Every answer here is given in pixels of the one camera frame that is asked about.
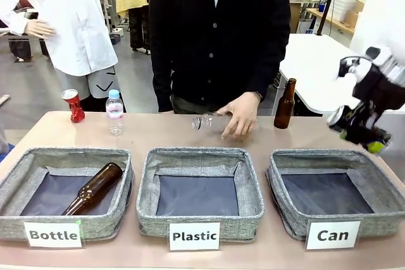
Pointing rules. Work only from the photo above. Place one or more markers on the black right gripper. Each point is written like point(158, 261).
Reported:
point(381, 88)

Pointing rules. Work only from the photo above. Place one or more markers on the black silver drink can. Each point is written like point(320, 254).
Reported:
point(338, 119)

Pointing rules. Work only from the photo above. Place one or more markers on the clear crushed plastic bottle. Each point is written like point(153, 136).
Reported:
point(207, 122)

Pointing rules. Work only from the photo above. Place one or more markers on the person's left forearm black sleeve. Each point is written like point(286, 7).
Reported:
point(272, 45)

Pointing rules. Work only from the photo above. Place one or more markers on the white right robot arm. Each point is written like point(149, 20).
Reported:
point(376, 4)

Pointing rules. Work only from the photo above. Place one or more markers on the grey fabric basket Can label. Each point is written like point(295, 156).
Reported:
point(329, 187)

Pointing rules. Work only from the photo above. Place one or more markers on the white Can label card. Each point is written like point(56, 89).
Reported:
point(333, 235)

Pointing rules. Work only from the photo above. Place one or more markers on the grey fabric basket Plastic label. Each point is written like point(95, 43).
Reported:
point(199, 187)

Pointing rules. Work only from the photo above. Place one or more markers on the crushed red drink can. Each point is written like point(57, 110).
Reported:
point(74, 107)

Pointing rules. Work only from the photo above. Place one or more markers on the grey fabric basket Bottle label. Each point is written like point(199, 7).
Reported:
point(63, 191)

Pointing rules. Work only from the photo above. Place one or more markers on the person's left hand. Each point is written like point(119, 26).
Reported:
point(242, 113)

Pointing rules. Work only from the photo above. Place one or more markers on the white shirt person's hand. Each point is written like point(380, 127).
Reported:
point(39, 28)

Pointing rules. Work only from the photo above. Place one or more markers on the white side table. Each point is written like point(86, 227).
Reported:
point(313, 61)

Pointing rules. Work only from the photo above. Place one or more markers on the brown glass bottle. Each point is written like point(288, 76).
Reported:
point(95, 187)
point(284, 108)

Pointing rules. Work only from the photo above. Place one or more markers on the wooden workbench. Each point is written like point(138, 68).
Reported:
point(329, 20)

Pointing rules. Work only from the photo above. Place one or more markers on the cardboard box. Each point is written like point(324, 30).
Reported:
point(356, 14)

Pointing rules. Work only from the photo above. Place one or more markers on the white plastic storage boxes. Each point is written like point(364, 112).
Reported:
point(343, 4)

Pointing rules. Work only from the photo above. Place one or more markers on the black tripod pole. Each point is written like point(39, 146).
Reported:
point(327, 1)

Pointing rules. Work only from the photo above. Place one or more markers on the blue spray bottle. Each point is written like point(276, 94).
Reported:
point(324, 1)

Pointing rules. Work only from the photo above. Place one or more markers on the person in black cardigan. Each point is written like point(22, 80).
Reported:
point(202, 29)

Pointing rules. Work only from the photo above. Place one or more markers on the white Plastic label card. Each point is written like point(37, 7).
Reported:
point(194, 236)

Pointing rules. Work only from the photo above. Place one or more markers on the clear water bottle pink label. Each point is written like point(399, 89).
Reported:
point(114, 113)

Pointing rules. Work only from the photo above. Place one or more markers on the person in white shirt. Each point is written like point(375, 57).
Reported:
point(72, 14)

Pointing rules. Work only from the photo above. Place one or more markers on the white Bottle label card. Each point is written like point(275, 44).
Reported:
point(52, 235)

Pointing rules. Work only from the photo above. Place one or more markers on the white black wrist camera mount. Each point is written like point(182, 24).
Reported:
point(378, 58)

